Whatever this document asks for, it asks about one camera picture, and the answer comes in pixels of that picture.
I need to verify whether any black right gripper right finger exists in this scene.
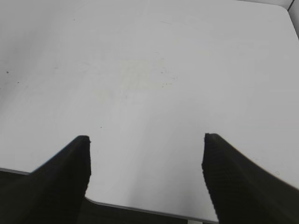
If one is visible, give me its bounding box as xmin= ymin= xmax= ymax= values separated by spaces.
xmin=201 ymin=133 xmax=299 ymax=224

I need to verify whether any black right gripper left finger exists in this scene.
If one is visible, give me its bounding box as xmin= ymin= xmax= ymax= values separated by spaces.
xmin=0 ymin=135 xmax=91 ymax=224

